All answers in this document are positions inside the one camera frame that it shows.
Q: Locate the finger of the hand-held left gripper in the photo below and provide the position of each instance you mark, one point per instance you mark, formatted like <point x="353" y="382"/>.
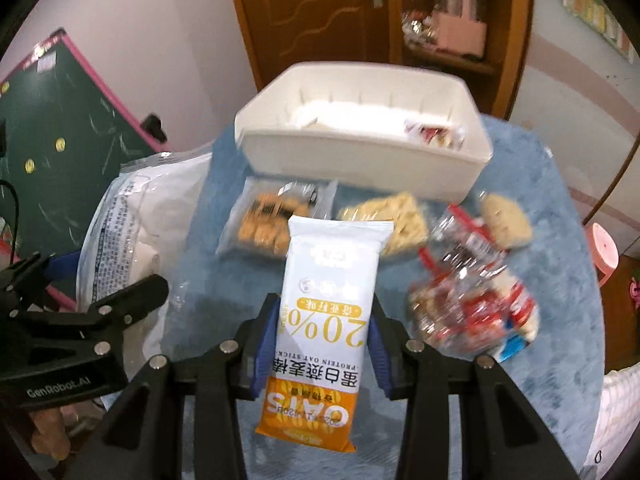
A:
<point x="25" y="280"/>
<point x="125" y="305"/>

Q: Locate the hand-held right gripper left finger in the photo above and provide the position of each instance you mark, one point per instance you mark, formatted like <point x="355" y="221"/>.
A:
<point x="259" y="360"/>

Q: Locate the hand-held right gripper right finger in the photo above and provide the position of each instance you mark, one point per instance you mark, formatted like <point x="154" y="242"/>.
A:
<point x="387" y="370"/>

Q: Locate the white orange oat bar packet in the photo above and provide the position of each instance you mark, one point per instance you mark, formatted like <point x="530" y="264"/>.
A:
<point x="325" y="300"/>

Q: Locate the clear red dark snack packet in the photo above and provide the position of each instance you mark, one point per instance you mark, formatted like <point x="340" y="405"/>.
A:
<point x="450" y="305"/>

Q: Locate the blue white snack packet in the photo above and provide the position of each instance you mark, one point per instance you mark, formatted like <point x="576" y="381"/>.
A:
<point x="512" y="347"/>

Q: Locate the clear brown cookie packet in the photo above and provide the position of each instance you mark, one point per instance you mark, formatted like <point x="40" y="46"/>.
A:
<point x="260" y="225"/>

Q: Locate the yellow crispy snack packet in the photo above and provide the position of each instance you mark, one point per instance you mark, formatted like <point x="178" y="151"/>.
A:
<point x="400" y="220"/>

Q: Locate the white plastic bin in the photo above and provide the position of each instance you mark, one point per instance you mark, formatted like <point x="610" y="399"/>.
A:
<point x="360" y="160"/>

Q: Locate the small red white snack packet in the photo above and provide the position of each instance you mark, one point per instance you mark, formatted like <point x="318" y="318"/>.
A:
<point x="435" y="135"/>

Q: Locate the person's left hand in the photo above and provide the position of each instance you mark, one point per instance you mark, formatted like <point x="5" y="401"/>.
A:
<point x="50" y="430"/>

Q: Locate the large white plastic bag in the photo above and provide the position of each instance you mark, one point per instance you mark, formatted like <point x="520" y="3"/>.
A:
<point x="135" y="220"/>

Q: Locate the round pale cake packet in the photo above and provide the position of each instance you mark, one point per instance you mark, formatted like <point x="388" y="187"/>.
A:
<point x="505" y="220"/>

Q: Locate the striped bedding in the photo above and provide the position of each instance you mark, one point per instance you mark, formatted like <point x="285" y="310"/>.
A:
<point x="620" y="410"/>

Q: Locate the pink stool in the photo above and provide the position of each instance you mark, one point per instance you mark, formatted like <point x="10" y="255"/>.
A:
<point x="605" y="255"/>

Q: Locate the white wardrobe pink stripes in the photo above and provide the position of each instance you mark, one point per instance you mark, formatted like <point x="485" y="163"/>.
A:
<point x="560" y="110"/>

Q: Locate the wooden door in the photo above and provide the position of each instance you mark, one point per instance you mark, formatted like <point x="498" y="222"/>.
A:
<point x="310" y="20"/>

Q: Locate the pile of shiny wrappers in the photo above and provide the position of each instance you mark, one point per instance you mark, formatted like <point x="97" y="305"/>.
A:
<point x="417" y="27"/>

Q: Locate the pink box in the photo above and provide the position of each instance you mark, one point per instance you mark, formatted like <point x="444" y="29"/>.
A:
<point x="460" y="30"/>

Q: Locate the wooden shelf cabinet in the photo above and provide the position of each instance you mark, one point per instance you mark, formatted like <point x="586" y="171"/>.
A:
<point x="510" y="35"/>

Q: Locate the green chalkboard pink frame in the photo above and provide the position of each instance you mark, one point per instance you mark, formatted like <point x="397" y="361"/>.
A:
<point x="65" y="110"/>

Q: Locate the black clip mount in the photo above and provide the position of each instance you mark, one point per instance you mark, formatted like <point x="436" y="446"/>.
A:
<point x="155" y="129"/>

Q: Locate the wall poster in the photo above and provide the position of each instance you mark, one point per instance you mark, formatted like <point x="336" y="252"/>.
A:
<point x="595" y="10"/>

